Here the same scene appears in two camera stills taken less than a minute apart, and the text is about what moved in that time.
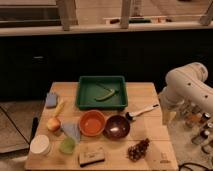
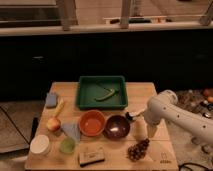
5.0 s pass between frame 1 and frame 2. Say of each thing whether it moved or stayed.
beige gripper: moved
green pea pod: stayed
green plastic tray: stayed
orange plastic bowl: stayed
